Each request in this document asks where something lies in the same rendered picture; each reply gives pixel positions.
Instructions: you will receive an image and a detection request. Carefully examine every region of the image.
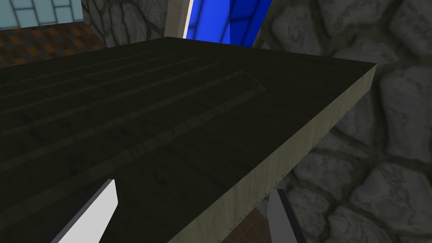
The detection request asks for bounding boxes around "blue door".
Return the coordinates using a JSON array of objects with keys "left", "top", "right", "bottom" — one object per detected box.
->
[{"left": 182, "top": 0, "right": 273, "bottom": 48}]

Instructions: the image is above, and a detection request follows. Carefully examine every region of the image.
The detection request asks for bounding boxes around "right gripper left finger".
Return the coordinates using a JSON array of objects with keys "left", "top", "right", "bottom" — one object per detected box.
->
[{"left": 50, "top": 178, "right": 119, "bottom": 243}]

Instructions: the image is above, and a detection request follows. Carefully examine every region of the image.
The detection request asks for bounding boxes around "dark wooden table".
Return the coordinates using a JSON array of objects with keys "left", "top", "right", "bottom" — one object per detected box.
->
[{"left": 0, "top": 36, "right": 378, "bottom": 243}]

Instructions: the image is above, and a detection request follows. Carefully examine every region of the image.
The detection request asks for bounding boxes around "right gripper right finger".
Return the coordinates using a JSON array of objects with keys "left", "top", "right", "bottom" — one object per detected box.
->
[{"left": 266, "top": 189, "right": 308, "bottom": 243}]

